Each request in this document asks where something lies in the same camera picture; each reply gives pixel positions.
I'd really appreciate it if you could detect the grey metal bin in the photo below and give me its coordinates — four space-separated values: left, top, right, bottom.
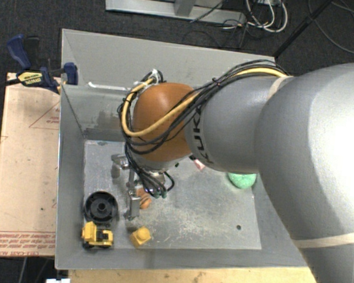
41 28 327 283

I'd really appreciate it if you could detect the brown cardboard board, red print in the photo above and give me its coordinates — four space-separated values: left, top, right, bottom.
0 72 71 263

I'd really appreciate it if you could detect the orange ribbed toy food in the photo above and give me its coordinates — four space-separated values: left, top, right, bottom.
135 186 154 211

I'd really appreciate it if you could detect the small pink object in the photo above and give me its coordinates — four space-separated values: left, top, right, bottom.
193 157 207 172

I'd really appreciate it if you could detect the yellow toy brick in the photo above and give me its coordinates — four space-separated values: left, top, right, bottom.
128 225 153 250

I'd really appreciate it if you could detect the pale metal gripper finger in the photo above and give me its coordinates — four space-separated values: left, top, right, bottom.
109 152 131 180
123 195 143 222

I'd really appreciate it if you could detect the green sponge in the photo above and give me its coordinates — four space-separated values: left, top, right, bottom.
225 171 258 192

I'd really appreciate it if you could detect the yellow toy truck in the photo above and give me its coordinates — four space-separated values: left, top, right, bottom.
79 220 116 252

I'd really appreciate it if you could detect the black round plastic spool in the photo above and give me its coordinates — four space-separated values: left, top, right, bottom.
82 189 121 228

